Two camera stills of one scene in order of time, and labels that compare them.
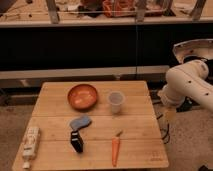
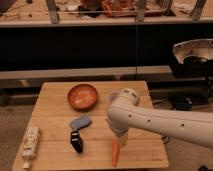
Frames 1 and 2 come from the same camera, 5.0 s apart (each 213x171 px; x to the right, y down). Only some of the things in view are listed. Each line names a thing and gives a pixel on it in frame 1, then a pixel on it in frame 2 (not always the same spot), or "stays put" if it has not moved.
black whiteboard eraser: [76, 141] stays put
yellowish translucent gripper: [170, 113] -> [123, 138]
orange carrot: [115, 145] stays put
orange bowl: [82, 96] stays put
